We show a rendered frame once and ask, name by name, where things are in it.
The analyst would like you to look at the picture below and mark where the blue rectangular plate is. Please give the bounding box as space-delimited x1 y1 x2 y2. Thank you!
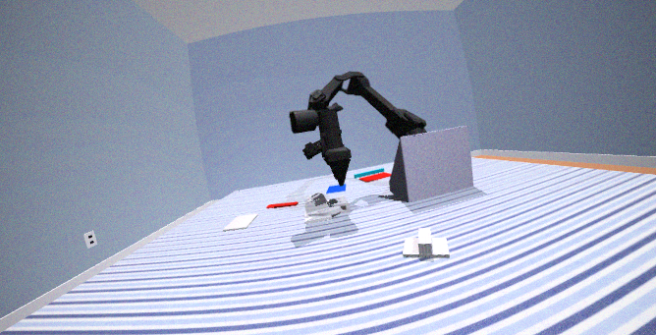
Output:
326 185 346 194

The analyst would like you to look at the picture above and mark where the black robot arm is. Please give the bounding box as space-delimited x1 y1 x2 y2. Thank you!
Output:
290 72 427 160

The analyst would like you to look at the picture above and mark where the teal flat bar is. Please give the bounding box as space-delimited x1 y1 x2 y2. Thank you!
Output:
354 168 385 179

